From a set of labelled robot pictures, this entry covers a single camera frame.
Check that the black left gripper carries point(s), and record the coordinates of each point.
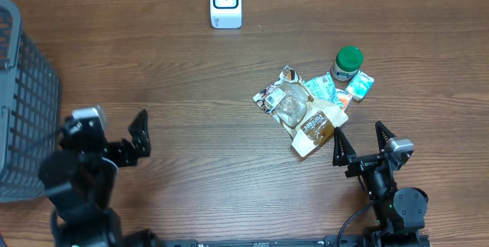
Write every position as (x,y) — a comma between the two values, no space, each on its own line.
(119,152)

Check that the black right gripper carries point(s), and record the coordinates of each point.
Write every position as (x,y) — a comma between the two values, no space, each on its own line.
(343,151)

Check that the orange white snack packet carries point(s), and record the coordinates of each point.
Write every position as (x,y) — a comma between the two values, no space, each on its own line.
(344,98)

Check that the small teal white packet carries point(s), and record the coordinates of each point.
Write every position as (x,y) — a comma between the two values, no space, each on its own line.
(359,85)

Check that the beige brown snack pouch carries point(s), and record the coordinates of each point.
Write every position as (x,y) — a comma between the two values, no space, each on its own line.
(308,119)

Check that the teal tissue packet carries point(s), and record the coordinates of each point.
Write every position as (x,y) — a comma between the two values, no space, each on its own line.
(323,87)

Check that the green lid seasoning jar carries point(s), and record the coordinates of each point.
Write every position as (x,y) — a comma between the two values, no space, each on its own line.
(347,63)

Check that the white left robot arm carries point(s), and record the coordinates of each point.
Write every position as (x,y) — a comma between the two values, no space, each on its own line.
(79,178)

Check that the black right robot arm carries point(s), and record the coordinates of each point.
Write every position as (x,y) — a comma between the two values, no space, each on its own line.
(400,212)

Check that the white barcode scanner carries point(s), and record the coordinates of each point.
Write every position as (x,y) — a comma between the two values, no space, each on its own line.
(226,14)

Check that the dark grey mesh basket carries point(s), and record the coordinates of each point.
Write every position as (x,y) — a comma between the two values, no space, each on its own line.
(30,109)

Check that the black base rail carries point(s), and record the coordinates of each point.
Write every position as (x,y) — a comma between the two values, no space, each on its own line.
(248,243)

